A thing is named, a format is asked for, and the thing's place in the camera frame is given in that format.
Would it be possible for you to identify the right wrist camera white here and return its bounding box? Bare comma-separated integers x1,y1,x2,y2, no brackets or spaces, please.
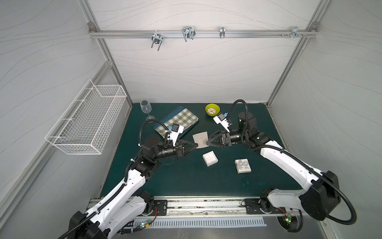
213,113,231,132

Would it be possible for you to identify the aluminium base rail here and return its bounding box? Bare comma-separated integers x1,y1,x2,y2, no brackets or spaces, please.
86,195,329,220

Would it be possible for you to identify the white slotted cable duct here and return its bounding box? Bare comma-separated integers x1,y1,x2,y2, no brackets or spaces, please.
148,217,267,229

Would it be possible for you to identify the metal clamp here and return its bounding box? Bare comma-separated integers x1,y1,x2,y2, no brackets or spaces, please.
281,27,308,39
151,32,163,51
219,26,225,39
182,26,196,42

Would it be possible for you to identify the blue rectangular tray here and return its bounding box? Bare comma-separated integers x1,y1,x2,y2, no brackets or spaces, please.
153,106,200,139

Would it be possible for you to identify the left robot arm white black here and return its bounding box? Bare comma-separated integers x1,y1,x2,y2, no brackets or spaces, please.
61,123,198,239

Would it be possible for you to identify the clear wine glass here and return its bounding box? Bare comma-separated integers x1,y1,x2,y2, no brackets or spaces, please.
140,100,155,120

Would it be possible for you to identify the green checked cloth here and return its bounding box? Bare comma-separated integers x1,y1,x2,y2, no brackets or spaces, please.
155,108,199,138

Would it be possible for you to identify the white striped item in bowl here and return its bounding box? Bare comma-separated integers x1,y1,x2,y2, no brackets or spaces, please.
207,108,216,115

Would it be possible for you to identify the yellow-green plastic bowl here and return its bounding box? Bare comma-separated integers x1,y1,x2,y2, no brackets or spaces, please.
205,104,220,117

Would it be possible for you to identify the white jewelry box base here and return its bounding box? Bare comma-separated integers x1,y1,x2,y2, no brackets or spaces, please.
203,151,218,167

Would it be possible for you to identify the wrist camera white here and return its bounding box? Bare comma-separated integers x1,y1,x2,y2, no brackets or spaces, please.
167,123,184,146
213,113,231,132

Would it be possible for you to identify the grey necklace display card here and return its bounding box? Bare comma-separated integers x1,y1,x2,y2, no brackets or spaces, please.
193,131,209,149

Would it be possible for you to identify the white wire basket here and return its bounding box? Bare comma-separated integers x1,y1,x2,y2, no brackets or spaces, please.
45,79,127,155

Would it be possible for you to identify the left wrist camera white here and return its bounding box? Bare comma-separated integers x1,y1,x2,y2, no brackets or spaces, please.
167,123,184,146

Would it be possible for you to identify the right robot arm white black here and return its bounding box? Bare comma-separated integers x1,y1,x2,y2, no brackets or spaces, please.
206,99,357,233

